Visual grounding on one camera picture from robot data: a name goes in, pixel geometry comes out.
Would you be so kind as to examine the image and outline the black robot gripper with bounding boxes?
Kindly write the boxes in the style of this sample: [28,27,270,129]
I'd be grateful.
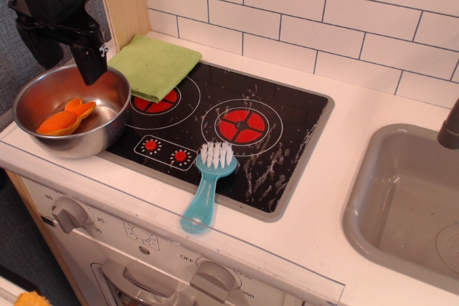
[8,0,108,86]

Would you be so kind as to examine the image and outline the blue dish brush white bristles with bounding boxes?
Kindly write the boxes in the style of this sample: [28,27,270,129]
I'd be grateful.
[180,142,237,234]

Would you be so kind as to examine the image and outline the green-yellow folded cloth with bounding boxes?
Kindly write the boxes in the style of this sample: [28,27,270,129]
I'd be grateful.
[108,34,202,103]

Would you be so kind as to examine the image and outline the stainless steel bowl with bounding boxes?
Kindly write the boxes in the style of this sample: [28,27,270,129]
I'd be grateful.
[13,64,131,158]

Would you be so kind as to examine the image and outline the orange toy fish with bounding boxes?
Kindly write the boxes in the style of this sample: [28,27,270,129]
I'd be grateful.
[36,97,96,136]

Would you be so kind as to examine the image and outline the left red stove knob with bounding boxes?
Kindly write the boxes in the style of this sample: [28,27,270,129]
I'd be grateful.
[144,140,158,152]

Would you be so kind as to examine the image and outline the red stove knob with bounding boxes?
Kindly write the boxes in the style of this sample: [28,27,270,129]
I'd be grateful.
[174,150,188,163]
[144,140,158,152]

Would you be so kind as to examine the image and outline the right red stove knob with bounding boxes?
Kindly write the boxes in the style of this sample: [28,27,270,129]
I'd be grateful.
[174,150,188,163]

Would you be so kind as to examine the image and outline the left grey oven dial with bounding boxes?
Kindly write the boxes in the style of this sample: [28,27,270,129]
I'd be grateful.
[52,197,88,234]

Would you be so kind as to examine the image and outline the grey oven dial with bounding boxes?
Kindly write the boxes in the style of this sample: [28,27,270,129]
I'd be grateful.
[190,261,236,303]
[52,197,88,234]

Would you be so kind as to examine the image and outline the black toy stovetop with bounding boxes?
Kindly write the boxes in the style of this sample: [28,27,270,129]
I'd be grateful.
[103,63,334,222]

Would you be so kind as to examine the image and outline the white toy oven front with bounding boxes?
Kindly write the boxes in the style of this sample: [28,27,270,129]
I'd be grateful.
[22,178,304,305]

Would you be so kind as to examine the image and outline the orange object bottom corner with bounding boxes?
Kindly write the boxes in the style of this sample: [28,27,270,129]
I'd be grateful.
[14,291,51,306]

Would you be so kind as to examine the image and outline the right grey oven dial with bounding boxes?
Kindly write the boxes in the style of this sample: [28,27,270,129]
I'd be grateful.
[190,261,236,303]

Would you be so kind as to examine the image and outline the grey toy sink basin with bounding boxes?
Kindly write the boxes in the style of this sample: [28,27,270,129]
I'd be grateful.
[343,124,458,294]

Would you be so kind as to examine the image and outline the grey oven door handle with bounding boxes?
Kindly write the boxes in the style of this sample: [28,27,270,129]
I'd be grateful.
[101,260,179,305]

